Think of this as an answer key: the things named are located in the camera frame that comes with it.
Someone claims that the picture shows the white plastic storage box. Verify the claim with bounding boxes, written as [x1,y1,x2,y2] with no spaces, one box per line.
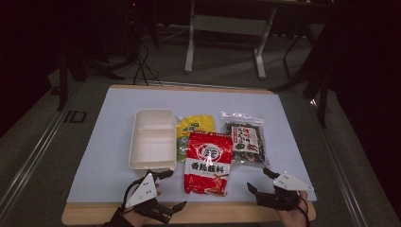
[128,108,178,171]

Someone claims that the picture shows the pale blue table mat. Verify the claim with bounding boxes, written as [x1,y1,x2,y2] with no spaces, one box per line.
[66,87,318,204]

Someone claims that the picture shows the black metal stand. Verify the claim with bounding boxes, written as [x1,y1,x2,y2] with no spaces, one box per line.
[270,12,332,129]
[56,46,127,112]

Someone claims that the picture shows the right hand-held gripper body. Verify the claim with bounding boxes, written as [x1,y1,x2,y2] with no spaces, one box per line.
[254,171,315,212]

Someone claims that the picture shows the red seasoning packet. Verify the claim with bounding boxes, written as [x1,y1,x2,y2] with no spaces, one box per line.
[183,131,235,197]

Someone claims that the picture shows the metal floor rail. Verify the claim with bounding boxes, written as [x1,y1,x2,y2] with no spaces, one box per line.
[0,82,83,216]
[310,98,370,227]

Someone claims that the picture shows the person's left hand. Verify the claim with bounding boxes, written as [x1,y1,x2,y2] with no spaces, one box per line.
[123,209,149,227]

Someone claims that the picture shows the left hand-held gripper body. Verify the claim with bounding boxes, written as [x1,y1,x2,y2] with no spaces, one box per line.
[124,170,166,219]

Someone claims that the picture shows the black floor cables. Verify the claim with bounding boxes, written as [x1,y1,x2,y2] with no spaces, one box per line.
[131,41,165,88]

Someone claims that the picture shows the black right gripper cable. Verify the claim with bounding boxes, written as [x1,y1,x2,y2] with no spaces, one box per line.
[297,190,312,227]

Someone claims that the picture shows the person's right hand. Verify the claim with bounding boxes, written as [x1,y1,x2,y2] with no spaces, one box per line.
[276,190,311,227]

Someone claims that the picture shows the clear dried seaweed bag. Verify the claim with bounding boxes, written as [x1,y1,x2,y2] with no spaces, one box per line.
[220,111,270,168]

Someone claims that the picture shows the white metal desk frame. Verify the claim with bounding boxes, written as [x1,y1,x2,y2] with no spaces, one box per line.
[183,0,278,79]

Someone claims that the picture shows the yellow sauce pouch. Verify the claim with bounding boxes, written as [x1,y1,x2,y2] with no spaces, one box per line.
[175,113,217,163]

